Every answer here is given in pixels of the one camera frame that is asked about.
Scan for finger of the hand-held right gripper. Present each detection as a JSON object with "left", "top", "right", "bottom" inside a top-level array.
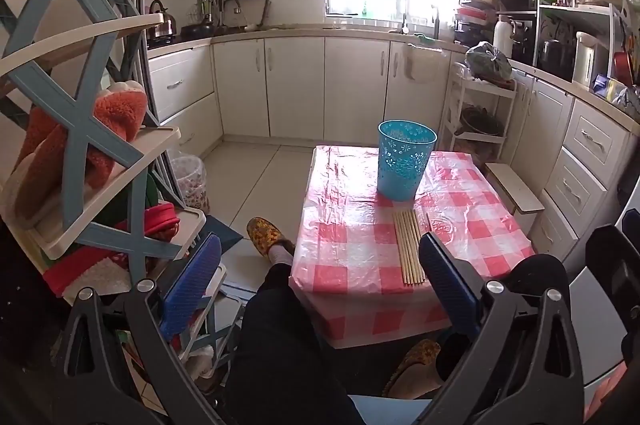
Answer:
[
  {"left": 584, "top": 224, "right": 640, "bottom": 321},
  {"left": 620, "top": 207, "right": 640, "bottom": 251}
]

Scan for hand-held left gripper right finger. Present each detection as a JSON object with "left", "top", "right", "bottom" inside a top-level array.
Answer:
[{"left": 415, "top": 232, "right": 586, "bottom": 425}]

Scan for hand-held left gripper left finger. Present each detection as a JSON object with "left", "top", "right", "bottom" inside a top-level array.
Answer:
[{"left": 62, "top": 232, "right": 236, "bottom": 425}]

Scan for row of wooden chopsticks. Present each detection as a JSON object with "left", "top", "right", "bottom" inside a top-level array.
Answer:
[{"left": 391, "top": 209, "right": 427, "bottom": 287}]

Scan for blue perforated plastic basket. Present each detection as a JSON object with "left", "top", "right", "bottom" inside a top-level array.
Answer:
[{"left": 377, "top": 120, "right": 438, "bottom": 200}]

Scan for dark blue board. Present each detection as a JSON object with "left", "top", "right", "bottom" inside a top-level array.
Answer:
[{"left": 200, "top": 214, "right": 246, "bottom": 253}]

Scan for red slipper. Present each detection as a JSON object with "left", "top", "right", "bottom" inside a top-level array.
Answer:
[{"left": 115, "top": 202, "right": 181, "bottom": 246}]

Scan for yellow patterned slipper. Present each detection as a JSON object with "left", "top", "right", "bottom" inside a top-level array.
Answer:
[
  {"left": 247, "top": 216, "right": 298, "bottom": 266},
  {"left": 382, "top": 339, "right": 443, "bottom": 401}
]

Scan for white panelled drawer cabinet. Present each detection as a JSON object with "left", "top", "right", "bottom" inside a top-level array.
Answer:
[{"left": 510, "top": 65, "right": 640, "bottom": 256}]

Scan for patterned clear trash bin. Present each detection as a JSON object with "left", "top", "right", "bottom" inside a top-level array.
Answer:
[{"left": 167, "top": 155, "right": 210, "bottom": 213}]

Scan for red checkered plastic tablecloth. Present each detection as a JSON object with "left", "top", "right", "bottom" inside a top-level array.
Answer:
[{"left": 289, "top": 145, "right": 537, "bottom": 350}]

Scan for person's left leg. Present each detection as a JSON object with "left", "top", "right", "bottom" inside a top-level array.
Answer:
[{"left": 225, "top": 241, "right": 366, "bottom": 425}]

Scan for small white stool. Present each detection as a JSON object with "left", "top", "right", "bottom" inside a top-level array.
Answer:
[{"left": 485, "top": 162, "right": 546, "bottom": 226}]

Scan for blue box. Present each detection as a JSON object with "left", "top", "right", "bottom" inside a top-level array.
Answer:
[{"left": 592, "top": 74, "right": 621, "bottom": 98}]

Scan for dark pot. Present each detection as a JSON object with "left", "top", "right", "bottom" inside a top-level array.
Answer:
[{"left": 460, "top": 105, "right": 503, "bottom": 136}]

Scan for white rolling rack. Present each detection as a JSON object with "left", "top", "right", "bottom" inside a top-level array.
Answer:
[{"left": 442, "top": 62, "right": 518, "bottom": 166}]

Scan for white electric water boiler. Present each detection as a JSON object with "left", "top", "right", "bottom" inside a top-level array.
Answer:
[{"left": 571, "top": 31, "right": 608, "bottom": 88}]

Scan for black cooker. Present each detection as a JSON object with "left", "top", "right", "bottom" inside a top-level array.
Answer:
[{"left": 537, "top": 39, "right": 576, "bottom": 78}]

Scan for orange fuzzy slipper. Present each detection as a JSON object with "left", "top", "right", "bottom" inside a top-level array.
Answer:
[{"left": 10, "top": 80, "right": 151, "bottom": 226}]

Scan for white two-drawer cabinet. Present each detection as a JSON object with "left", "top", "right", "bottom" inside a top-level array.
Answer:
[{"left": 147, "top": 42, "right": 223, "bottom": 156}]

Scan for blue and white shoe rack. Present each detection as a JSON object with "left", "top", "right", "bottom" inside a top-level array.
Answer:
[{"left": 0, "top": 0, "right": 231, "bottom": 386}]

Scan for green plastic bag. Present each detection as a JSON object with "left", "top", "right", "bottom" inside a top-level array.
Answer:
[{"left": 465, "top": 41, "right": 513, "bottom": 83}]

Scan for white appliance shelf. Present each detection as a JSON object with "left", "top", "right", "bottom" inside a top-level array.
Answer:
[{"left": 532, "top": 0, "right": 631, "bottom": 86}]

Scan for white hanging bin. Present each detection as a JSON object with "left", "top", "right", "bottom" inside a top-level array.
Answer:
[{"left": 402, "top": 42, "right": 451, "bottom": 83}]

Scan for white door base cabinets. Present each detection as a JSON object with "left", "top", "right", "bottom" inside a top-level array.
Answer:
[{"left": 212, "top": 32, "right": 453, "bottom": 143}]

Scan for white thermos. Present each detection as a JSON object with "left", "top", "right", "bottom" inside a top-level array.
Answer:
[{"left": 492, "top": 15, "right": 514, "bottom": 58}]

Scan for black wok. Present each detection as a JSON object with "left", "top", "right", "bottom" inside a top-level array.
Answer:
[{"left": 181, "top": 22, "right": 213, "bottom": 40}]

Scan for stack of food containers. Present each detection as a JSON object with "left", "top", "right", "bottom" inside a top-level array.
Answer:
[{"left": 454, "top": 0, "right": 496, "bottom": 46}]

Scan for steel kettle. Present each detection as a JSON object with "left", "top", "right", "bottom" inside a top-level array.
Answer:
[{"left": 148, "top": 0, "right": 179, "bottom": 40}]

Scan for curved steel faucet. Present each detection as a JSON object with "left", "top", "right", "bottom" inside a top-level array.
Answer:
[{"left": 392, "top": 0, "right": 411, "bottom": 33}]

